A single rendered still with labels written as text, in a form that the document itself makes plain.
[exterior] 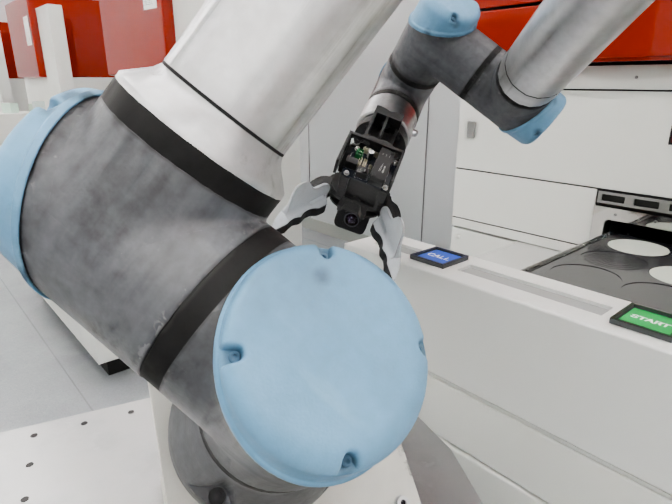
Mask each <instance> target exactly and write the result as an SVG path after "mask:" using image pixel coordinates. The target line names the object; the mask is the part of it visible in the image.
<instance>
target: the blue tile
mask: <svg viewBox="0 0 672 504"><path fill-rule="evenodd" d="M418 256H420V257H423V258H427V259H430V260H433V261H436V262H439V263H446V262H448V261H451V260H454V259H457V258H460V256H457V255H453V254H450V253H447V252H443V251H440V250H433V251H430V252H427V253H424V254H421V255H418Z"/></svg>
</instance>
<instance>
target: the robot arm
mask: <svg viewBox="0 0 672 504"><path fill-rule="evenodd" d="M402 1H403V0H206V1H205V3H204V4H203V5H202V7H201V8H200V10H199V11H198V12H197V14H196V15H195V17H194V18H193V19H192V21H191V22H190V24H189V25H188V26H187V28H186V29H185V31H184V32H183V33H182V35H181V36H180V38H179V39H178V40H177V42H176V43H175V45H174V46H173V47H172V49H171V50H170V52H169V53H168V54H167V56H166V57H165V59H164V60H163V61H162V63H160V64H157V65H155V66H152V67H143V68H135V69H126V70H119V71H118V73H117V74H116V75H115V76H114V78H113V79H112V80H111V82H110V83H109V85H108V86H107V87H106V89H105V90H98V89H94V88H76V89H71V90H67V91H64V92H61V93H59V94H57V95H55V96H52V97H51V98H50V100H49V106H48V108H47V110H45V109H43V108H41V107H35V108H34V109H33V110H31V111H30V112H29V113H28V114H27V115H26V116H25V117H24V118H23V119H22V120H21V121H20V122H19V123H18V124H17V125H16V126H15V127H14V128H13V130H12V131H11V132H10V133H9V135H8V136H7V137H6V139H5V140H4V142H3V143H2V145H1V147H0V253H1V254H2V255H3V256H4V257H5V258H6V259H7V260H8V261H9V262H10V263H11V264H12V265H13V266H14V267H16V268H17V269H18V270H19V271H20V273H21V275H22V277H23V279H24V280H25V281H26V283H27V284H28V285H29V286H30V287H31V288H32V289H33V290H34V291H35V292H37V293H38V294H40V295H41V296H42V297H44V298H46V299H49V300H52V301H53V302H54V303H55V304H56V305H58V306H59V307H60V308H61V309H62V310H63V311H65V312H66V313H67V314H68V315H69V316H70V317H72V318H73V319H74V320H75V321H76V322H77V323H79V324H80V325H81V326H82V327H83V328H84V329H85V330H87V331H88V332H89V333H90V334H91V335H92V336H94V337H95V338H96V339H97V340H98V341H99V342H101V343H102V344H103V345H104V346H105V347H106V348H108V349H109V350H110V351H111V352H112V353H113V354H115V355H116V356H117V357H118V358H119V359H120V360H122V361H123V362H124V363H125V364H126V365H127V366H129V367H130V368H131V369H132V370H133V371H134V372H136V373H137V374H138V375H139V376H140V377H143V378H144V379H145V380H146V381H148V382H149V383H150V384H151V385H152V386H153V387H155V388H156V389H157V390H158V391H159V392H160V393H161V394H162V395H164V396H165V397H166V398H167V399H168V400H169V401H171V402H172V406H171V411H170V416H169V423H168V445H169V452H170V456H171V460H172V463H173V466H174V469H175V471H176V474H177V476H178V478H179V479H180V481H181V483H182V484H183V486H184V487H185V489H186V490H187V491H188V493H189V494H190V495H191V496H192V497H193V498H194V499H195V500H196V501H197V502H198V503H199V504H313V503H314V502H315V501H316V500H317V499H318V498H319V497H320V496H321V495H322V494H323V493H324V492H325V491H326V490H327V489H328V488H329V487H330V486H335V485H339V484H343V483H346V482H348V481H351V480H353V479H355V478H357V477H359V476H360V475H362V474H364V473H365V472H367V471H368V470H369V469H371V468H372V467H373V466H374V465H376V464H378V463H379V462H381V461H382V460H384V459H385V458H386V457H388V456H389V455H390V454H391V453H392V452H393V451H394V450H396V448H397V447H398V446H399V445H400V444H401V443H402V442H403V441H404V439H405V438H406V437H407V435H408V434H409V432H410V431H411V429H412V427H413V425H414V424H415V422H416V420H417V417H418V415H419V413H420V410H421V407H422V404H423V401H424V397H425V392H426V386H427V376H428V361H427V358H426V352H425V347H424V343H423V339H424V336H423V332H422V329H421V326H420V323H419V321H418V318H417V316H416V314H415V312H414V310H413V308H412V306H411V304H410V302H409V301H408V299H407V297H406V296H405V294H404V293H403V292H402V290H401V289H400V288H399V286H398V285H397V284H396V283H395V282H394V281H395V279H396V276H397V274H398V271H399V268H400V263H401V244H402V240H403V237H404V233H405V226H404V222H403V220H402V218H401V213H400V210H399V207H398V205H397V204H396V203H394V202H393V201H392V199H391V196H390V193H389V192H390V190H391V188H392V185H393V183H394V180H395V178H396V175H397V172H398V170H399V167H400V164H401V162H402V159H403V157H404V154H405V150H406V148H407V146H408V145H409V142H410V139H411V137H417V135H418V131H417V130H415V127H416V124H417V122H418V119H419V117H420V114H421V111H422V109H423V107H424V104H425V103H426V101H427V99H428V98H429V96H430V94H431V93H432V91H433V90H434V88H435V87H436V85H437V84H438V83H439V82H441V83H442V84H443V85H444V86H446V87H447V88H448V89H450V90H451V91H452V92H454V93H455V94H456V95H457V96H459V97H460V98H461V99H463V100H464V101H466V102H467V103H468V104H469V105H471V106H472V107H473V108H475V109H476V110H477V111H478V112H480V113H481V114H482V115H484V116H485V117H486V118H487V119H489V120H490V121H491V122H493V123H494V124H495V125H496V126H498V127H499V130H500V131H501V132H503V133H507V134H508V135H510V136H511V137H513V138H514V139H515V140H517V141H518V142H520V143H521V144H530V143H532V142H534V141H535V140H536V139H537V138H539V137H540V135H541V134H542V133H543V132H544V131H545V130H546V129H547V128H548V127H549V126H550V125H551V124H552V123H553V121H554V120H555V119H556V118H557V117H558V115H559V114H560V113H561V111H562V110H563V109H564V107H565V105H566V97H565V96H564V95H563V94H562V93H560V92H561V91H562V90H563V89H564V88H565V87H566V86H567V85H568V84H569V83H570V82H571V81H572V80H574V79H575V78H576V77H577V76H578V75H579V74H580V73H581V72H582V71H583V70H584V69H585V68H586V67H587V66H588V65H589V64H590V63H591V62H592V61H593V60H594V59H595V58H596V57H597V56H598V55H599V54H600V53H601V52H602V51H603V50H604V49H605V48H607V47H608V46H609V45H610V44H611V43H612V42H613V41H614V40H615V39H616V38H617V37H618V36H619V35H620V34H621V33H622V32H623V31H624V30H625V29H626V28H627V27H628V26H629V25H630V24H631V23H632V22H633V21H634V20H635V19H636V18H637V17H638V16H639V15H641V14H642V13H643V12H644V11H645V10H646V9H647V8H648V7H649V6H650V5H651V4H652V3H653V2H654V1H655V0H543V1H542V3H541V4H540V5H539V7H538V8H537V10H536V11H535V13H534V14H533V16H532V17H531V18H530V20H529V21H528V23H527V24H526V26H525V27H524V28H523V30H522V31H521V33H520V34H519V36H518V37H517V38H516V40H515V41H514V43H513V44H512V46H511V47H510V49H509V50H508V51H506V50H504V49H503V48H502V47H500V46H499V45H498V44H496V43H495V42H494V41H493V40H491V39H490V38H489V37H487V36H486V35H485V34H483V33H482V32H481V31H479V30H478V29H477V28H476V27H477V24H478V20H479V18H480V8H479V5H478V3H477V2H476V1H474V0H420V1H419V2H418V4H417V6H416V8H415V9H414V11H412V12H411V13H410V15H409V17H408V22H407V24H406V26H405V28H404V30H403V32H402V34H401V36H400V38H399V40H398V42H397V44H396V46H395V48H394V50H393V52H392V53H391V55H390V57H389V59H388V61H387V62H386V63H385V64H384V66H383V67H382V69H381V71H380V74H379V77H378V80H377V82H376V85H375V87H374V89H373V91H372V93H371V95H370V98H369V99H368V101H367V103H366V105H365V107H364V109H363V111H362V113H361V115H360V117H359V119H358V121H357V124H356V130H355V132H354V131H351V130H350V132H349V134H348V136H347V138H346V140H345V142H344V144H343V146H342V148H341V150H340V153H339V155H338V157H337V159H336V162H335V166H334V170H333V173H334V174H332V175H331V176H320V177H317V178H315V179H314V180H312V181H311V182H309V181H304V182H302V183H300V184H298V185H297V186H296V187H295V189H294V190H293V193H292V195H291V197H290V199H289V202H288V204H287V205H286V206H285V207H284V208H283V209H282V211H281V212H280V213H279V214H278V215H277V217H276V218H275V220H274V222H273V224H272V226H271V225H269V224H268V223H267V218H268V217H269V215H270V214H271V212H272V211H273V210H274V209H275V207H276V206H277V205H278V204H279V202H280V201H281V199H282V198H283V197H284V194H285V193H284V186H283V179H282V171H281V163H282V158H283V156H284V155H285V153H286V152H287V151H288V150H289V148H290V147H291V146H292V144H293V143H294V142H295V140H296V139H297V138H298V136H299V135H300V134H301V133H302V131H303V130H304V129H305V127H306V126H307V125H308V123H309V122H310V121H311V119H312V118H313V117H314V116H315V114H316V113H317V112H318V110H319V109H320V108H321V106H322V105H323V104H324V103H325V101H326V100H327V99H328V97H329V96H330V95H331V93H332V92H333V91H334V89H335V88H336V87H337V86H338V84H339V83H340V82H341V80H342V79H343V78H344V76H345V75H346V74H347V72H348V71H349V70H350V69H351V67H352V66H353V65H354V63H355V62H356V61H357V59H358V58H359V57H360V56H361V54H362V53H363V52H364V50H365V49H366V48H367V46H368V45H369V44H370V42H371V41H372V40H373V39H374V37H375V36H376V35H377V33H378V32H379V31H380V29H381V28H382V27H383V25H384V24H385V23H386V22H387V20H388V19H389V18H390V16H391V15H392V14H393V12H394V11H395V10H396V9H397V7H398V6H399V5H400V3H401V2H402ZM351 138H354V143H351V144H350V142H351ZM338 166H339V167H338ZM337 169H338V171H339V172H336V171H337ZM328 197H330V200H331V202H332V203H333V204H334V205H336V206H337V213H336V216H335V220H334V223H335V225H336V226H337V227H340V228H343V229H345V230H348V231H351V232H353V233H356V234H363V233H364V231H365V230H366V227H367V224H368V222H369V219H370V218H373V217H376V216H378V218H377V219H376V220H375V221H374V222H373V224H372V226H371V229H370V232H371V235H372V237H373V239H374V240H375V241H376V242H377V243H378V245H379V248H380V249H379V256H380V258H381V259H382V261H383V267H384V268H383V270H382V269H381V268H379V267H378V266H377V265H375V264H374V263H372V262H371V261H369V260H368V259H366V258H364V257H362V256H361V255H358V254H356V253H354V252H352V251H349V250H346V249H343V248H340V247H335V246H332V247H330V248H329V249H324V248H319V247H318V246H316V245H314V244H309V245H300V246H295V245H294V244H293V243H292V242H290V241H289V240H288V239H287V238H286V237H284V236H283V235H282V234H283V233H285V232H286V231H287V230H288V229H289V228H290V227H291V226H294V225H298V224H300V223H301V222H302V221H303V220H304V219H305V218H307V217H309V216H318V215H320V214H322V213H324V212H325V208H326V205H327V198H328Z"/></svg>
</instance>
